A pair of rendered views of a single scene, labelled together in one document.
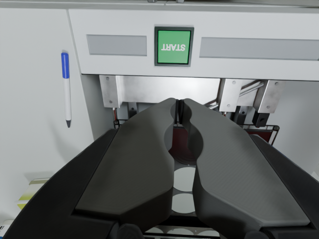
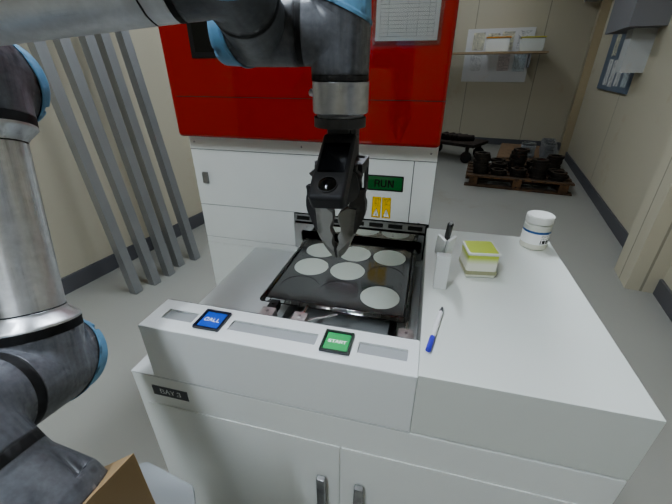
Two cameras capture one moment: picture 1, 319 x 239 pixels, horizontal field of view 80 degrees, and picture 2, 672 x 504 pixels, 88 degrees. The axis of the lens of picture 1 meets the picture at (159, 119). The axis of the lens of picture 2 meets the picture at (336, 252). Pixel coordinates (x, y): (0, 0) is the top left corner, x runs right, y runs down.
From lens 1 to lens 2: 47 cm
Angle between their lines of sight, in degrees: 32
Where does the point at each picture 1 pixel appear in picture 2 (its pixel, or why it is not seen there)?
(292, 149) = (244, 290)
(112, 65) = (390, 340)
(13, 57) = (478, 357)
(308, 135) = (229, 298)
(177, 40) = (333, 344)
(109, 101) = (407, 333)
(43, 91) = (458, 333)
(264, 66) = (271, 322)
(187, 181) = (348, 269)
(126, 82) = not seen: hidden behind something
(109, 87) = not seen: hidden behind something
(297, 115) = not seen: hidden behind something
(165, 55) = (344, 338)
